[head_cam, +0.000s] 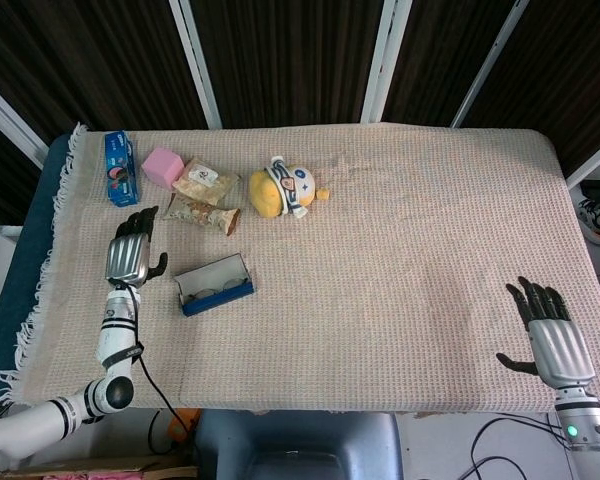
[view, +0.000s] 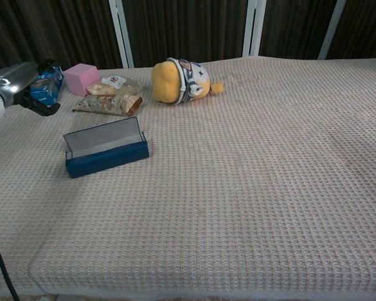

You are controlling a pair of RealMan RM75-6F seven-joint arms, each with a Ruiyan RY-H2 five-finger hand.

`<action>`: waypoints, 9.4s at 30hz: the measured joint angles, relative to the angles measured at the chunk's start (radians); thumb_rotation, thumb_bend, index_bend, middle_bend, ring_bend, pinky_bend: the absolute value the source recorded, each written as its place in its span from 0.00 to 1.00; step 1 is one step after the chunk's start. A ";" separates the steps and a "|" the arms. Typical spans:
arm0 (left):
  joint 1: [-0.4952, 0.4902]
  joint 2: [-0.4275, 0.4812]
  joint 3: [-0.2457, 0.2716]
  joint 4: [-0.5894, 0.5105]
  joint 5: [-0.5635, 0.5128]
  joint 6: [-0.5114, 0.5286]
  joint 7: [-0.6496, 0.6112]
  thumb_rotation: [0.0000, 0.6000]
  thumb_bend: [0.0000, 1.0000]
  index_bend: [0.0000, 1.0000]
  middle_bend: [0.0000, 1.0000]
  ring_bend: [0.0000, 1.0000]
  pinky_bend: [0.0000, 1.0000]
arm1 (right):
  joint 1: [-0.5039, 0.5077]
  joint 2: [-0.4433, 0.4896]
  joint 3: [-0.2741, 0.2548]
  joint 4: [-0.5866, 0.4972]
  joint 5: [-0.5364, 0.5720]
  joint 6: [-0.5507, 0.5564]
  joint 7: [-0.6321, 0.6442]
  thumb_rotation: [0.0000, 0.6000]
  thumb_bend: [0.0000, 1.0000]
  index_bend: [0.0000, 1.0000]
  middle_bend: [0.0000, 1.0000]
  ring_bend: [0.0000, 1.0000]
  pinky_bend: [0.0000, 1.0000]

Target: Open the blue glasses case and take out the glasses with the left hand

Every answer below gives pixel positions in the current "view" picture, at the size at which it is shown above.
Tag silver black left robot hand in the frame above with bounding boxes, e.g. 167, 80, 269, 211
0, 58, 61, 117

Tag blue cookie box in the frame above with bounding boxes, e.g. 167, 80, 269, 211
29, 64, 65, 106

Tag dark brown screen panel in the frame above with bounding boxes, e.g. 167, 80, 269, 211
259, 0, 338, 59
327, 0, 376, 60
0, 0, 123, 79
122, 0, 249, 68

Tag pink foam cube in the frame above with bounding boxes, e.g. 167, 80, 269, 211
63, 63, 100, 97

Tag brown snack packet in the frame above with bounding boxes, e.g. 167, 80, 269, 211
71, 93, 144, 117

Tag clear snack bag red logo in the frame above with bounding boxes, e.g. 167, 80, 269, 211
86, 75, 145, 97

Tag yellow plush toy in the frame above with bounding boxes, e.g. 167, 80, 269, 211
151, 56, 224, 104

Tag beige waffle blanket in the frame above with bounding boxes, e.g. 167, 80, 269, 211
0, 56, 376, 298

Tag white screen frame post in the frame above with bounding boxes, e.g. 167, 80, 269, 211
317, 0, 347, 60
108, 0, 135, 69
241, 0, 268, 58

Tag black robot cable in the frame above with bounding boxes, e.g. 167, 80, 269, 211
0, 225, 21, 301

